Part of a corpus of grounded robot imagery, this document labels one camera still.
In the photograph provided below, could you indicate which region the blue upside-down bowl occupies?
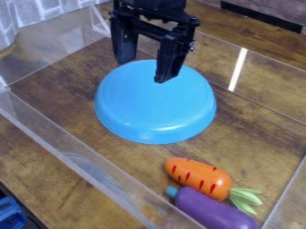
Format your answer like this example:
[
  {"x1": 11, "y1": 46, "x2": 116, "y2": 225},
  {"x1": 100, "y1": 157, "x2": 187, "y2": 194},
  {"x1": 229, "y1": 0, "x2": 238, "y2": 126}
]
[{"x1": 95, "y1": 60, "x2": 216, "y2": 144}]

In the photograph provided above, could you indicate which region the purple toy eggplant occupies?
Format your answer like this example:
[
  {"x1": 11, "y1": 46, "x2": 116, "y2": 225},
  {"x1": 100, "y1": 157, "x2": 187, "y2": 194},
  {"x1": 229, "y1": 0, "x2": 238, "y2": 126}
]
[{"x1": 164, "y1": 186, "x2": 258, "y2": 229}]

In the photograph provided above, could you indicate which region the blue object at corner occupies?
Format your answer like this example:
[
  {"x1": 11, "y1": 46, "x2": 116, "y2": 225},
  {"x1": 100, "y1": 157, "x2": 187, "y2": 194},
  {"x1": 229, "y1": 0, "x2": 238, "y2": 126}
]
[{"x1": 0, "y1": 197, "x2": 28, "y2": 229}]

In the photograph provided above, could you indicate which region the white brick-pattern curtain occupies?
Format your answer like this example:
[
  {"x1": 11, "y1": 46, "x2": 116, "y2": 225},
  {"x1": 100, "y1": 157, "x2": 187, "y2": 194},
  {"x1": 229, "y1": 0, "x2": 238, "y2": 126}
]
[{"x1": 0, "y1": 0, "x2": 110, "y2": 51}]

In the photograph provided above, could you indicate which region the orange toy carrot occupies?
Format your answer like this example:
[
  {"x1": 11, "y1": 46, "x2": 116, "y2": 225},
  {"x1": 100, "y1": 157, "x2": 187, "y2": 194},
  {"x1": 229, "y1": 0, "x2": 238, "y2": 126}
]
[{"x1": 164, "y1": 157, "x2": 263, "y2": 215}]

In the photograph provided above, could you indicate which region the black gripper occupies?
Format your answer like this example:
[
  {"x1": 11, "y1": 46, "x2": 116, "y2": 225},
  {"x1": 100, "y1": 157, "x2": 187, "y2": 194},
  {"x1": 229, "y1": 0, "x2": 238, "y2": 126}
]
[{"x1": 110, "y1": 0, "x2": 199, "y2": 83}]

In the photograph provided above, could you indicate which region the clear acrylic enclosure wall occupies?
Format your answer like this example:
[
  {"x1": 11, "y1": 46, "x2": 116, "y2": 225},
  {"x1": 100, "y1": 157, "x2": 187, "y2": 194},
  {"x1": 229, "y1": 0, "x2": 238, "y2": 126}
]
[{"x1": 0, "y1": 5, "x2": 306, "y2": 229}]

